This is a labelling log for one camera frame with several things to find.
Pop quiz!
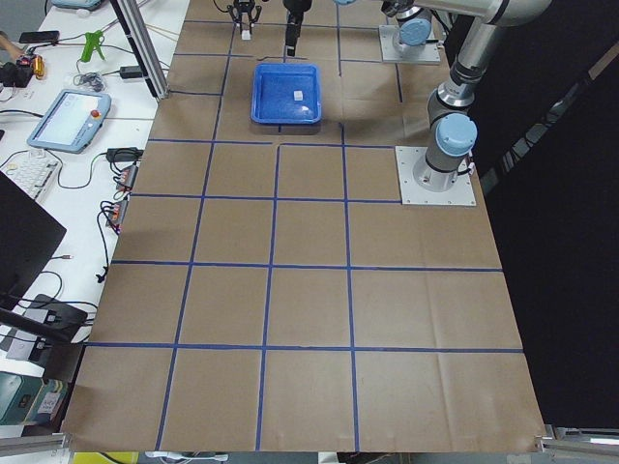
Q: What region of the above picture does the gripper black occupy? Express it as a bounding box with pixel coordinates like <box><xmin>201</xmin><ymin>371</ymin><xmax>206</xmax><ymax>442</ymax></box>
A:
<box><xmin>227</xmin><ymin>0</ymin><xmax>262</xmax><ymax>35</ymax></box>
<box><xmin>282</xmin><ymin>0</ymin><xmax>311</xmax><ymax>56</ymax></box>

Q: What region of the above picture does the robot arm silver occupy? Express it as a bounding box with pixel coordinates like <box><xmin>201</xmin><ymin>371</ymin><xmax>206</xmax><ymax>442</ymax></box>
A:
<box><xmin>381</xmin><ymin>0</ymin><xmax>550</xmax><ymax>192</ymax></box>
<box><xmin>214</xmin><ymin>0</ymin><xmax>433</xmax><ymax>57</ymax></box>

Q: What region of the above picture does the blue plastic tray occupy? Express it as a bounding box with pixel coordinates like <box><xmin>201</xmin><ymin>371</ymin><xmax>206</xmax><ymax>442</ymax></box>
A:
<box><xmin>251</xmin><ymin>63</ymin><xmax>322</xmax><ymax>125</ymax></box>

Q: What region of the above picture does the teach pendant blue white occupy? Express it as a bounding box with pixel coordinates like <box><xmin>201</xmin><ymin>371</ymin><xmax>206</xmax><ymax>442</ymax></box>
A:
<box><xmin>27</xmin><ymin>89</ymin><xmax>112</xmax><ymax>154</ymax></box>

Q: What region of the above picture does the black power adapter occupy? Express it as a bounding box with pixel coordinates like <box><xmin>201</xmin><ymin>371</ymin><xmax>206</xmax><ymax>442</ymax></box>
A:
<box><xmin>118</xmin><ymin>66</ymin><xmax>144</xmax><ymax>80</ymax></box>

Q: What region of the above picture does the white keyboard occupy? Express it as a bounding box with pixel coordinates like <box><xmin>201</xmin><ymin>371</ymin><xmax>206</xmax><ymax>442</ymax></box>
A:
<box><xmin>1</xmin><ymin>154</ymin><xmax>60</xmax><ymax>203</ymax></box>

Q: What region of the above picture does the brown paper table cover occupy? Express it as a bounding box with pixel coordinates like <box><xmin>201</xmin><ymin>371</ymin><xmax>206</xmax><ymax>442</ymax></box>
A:
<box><xmin>63</xmin><ymin>1</ymin><xmax>544</xmax><ymax>452</ymax></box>

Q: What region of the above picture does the black monitor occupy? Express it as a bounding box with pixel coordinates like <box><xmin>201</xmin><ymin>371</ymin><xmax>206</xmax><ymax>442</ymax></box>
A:
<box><xmin>1</xmin><ymin>173</ymin><xmax>67</xmax><ymax>310</ymax></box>

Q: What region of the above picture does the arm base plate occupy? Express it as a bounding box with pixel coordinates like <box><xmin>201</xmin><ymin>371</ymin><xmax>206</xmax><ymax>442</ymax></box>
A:
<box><xmin>378</xmin><ymin>25</ymin><xmax>441</xmax><ymax>66</ymax></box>
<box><xmin>395</xmin><ymin>146</ymin><xmax>477</xmax><ymax>207</ymax></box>

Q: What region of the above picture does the aluminium frame post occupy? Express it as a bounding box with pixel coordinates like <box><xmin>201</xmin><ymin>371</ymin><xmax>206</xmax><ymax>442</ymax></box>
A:
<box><xmin>110</xmin><ymin>0</ymin><xmax>169</xmax><ymax>102</ymax></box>

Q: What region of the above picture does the green handled reacher grabber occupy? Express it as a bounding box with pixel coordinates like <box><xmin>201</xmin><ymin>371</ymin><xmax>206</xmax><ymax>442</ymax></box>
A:
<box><xmin>79</xmin><ymin>30</ymin><xmax>105</xmax><ymax>63</ymax></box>

